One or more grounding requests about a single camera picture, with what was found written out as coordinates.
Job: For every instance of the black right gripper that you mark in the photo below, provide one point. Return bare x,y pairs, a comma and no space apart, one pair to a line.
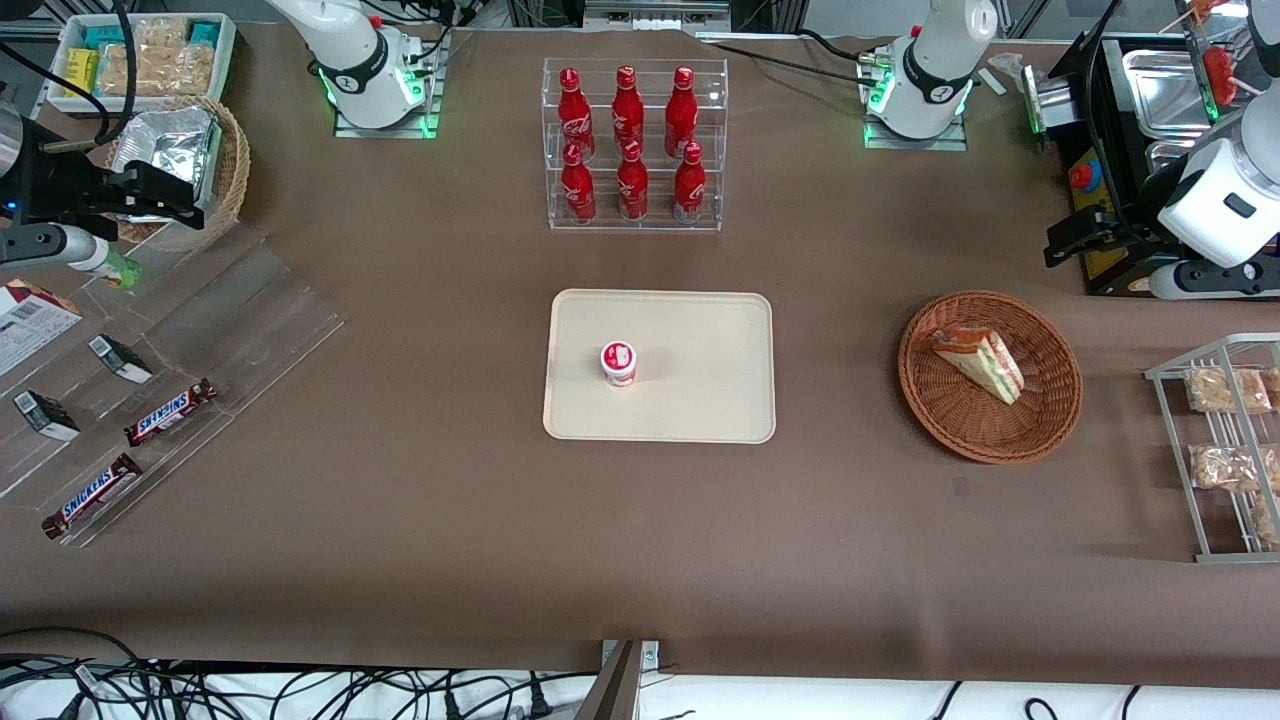
55,187

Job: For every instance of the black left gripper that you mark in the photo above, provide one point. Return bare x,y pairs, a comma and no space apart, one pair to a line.
1122,226

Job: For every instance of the triangle sandwich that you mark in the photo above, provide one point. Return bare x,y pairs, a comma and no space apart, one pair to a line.
985,365

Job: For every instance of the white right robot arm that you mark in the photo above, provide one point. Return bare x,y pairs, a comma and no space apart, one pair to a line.
350,55

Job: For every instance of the light tan wicker basket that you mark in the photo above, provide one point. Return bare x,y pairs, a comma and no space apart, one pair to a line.
235,170

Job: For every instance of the small steel tray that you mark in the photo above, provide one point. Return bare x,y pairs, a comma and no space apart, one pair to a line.
1165,157

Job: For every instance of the large steel tray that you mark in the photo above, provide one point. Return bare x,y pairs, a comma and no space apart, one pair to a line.
1165,95

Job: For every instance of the dark brown wicker basket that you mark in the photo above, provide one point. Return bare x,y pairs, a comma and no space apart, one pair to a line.
960,425

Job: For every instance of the beige plastic tray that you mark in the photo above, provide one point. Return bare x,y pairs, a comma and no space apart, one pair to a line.
700,370

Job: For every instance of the silver foil snack bag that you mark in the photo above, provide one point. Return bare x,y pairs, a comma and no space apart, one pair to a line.
175,140
207,195

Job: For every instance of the yellow emergency stop button box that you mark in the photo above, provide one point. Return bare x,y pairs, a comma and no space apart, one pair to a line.
1086,176

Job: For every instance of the black food warmer cabinet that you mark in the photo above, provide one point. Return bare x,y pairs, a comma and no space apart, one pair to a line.
1105,110

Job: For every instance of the clear bag of crackers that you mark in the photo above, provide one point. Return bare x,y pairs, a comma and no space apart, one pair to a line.
130,70
192,68
160,32

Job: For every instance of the white plastic bin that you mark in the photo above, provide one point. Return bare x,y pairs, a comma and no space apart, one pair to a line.
225,60

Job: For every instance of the yellow snack packet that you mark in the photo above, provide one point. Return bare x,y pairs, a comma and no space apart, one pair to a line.
82,72

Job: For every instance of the clear acrylic stepped display stand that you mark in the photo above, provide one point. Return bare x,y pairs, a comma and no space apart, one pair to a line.
250,320

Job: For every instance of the teal snack packet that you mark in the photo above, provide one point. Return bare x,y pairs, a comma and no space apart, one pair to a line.
103,37
204,33

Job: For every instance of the small black carton box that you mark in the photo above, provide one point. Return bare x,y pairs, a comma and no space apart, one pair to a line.
120,359
45,415

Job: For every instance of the clear plastic wrapper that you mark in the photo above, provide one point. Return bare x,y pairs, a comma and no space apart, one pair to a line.
1005,68

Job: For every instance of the brown white barcode box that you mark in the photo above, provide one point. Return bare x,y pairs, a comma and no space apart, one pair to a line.
30,330

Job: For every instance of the red sausage on stick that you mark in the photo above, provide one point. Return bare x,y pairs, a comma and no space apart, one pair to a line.
1218,75

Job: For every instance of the clear bag of brown snacks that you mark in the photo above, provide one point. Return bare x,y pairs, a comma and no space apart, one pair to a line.
1228,390
1266,520
1224,466

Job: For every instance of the brown Snickers bar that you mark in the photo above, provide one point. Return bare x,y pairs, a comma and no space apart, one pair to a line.
92,497
170,413

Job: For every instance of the red cola bottle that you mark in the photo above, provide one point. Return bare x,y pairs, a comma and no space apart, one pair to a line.
689,190
681,115
632,188
578,190
628,110
573,115

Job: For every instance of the brown table cover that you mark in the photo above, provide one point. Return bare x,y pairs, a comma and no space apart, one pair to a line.
400,550

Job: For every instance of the clear acrylic bottle rack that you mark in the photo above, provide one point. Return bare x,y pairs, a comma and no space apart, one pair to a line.
655,222

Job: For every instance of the red white yogurt cup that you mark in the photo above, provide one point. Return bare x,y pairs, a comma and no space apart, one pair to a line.
619,362

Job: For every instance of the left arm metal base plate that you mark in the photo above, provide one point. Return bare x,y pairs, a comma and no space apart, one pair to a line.
925,143

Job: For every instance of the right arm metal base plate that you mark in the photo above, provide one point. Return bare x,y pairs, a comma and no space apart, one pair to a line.
425,100

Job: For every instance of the aluminium frame rail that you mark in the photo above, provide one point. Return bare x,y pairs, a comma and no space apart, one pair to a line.
655,15

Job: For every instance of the metal camera pole with bracket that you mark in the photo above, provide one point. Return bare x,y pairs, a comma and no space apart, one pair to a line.
622,685

